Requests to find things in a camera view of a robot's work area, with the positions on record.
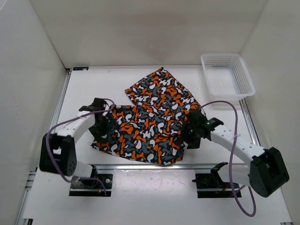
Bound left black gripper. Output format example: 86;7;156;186
89;112;120;143

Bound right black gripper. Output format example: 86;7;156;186
177;122;201;149

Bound orange camouflage shorts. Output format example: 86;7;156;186
91;67;201;165

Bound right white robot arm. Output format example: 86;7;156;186
183;110;290;197

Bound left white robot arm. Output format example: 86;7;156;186
39;98;116;188

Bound white plastic mesh basket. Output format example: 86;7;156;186
201;53;255;102

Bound dark corner label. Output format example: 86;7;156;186
73;67;89;71

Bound front aluminium rail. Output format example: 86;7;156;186
93;163;249;170

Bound left aluminium rail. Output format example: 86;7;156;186
46;68;72;134

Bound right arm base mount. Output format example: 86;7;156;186
192;162;234;199

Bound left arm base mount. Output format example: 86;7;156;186
69;169;113;197

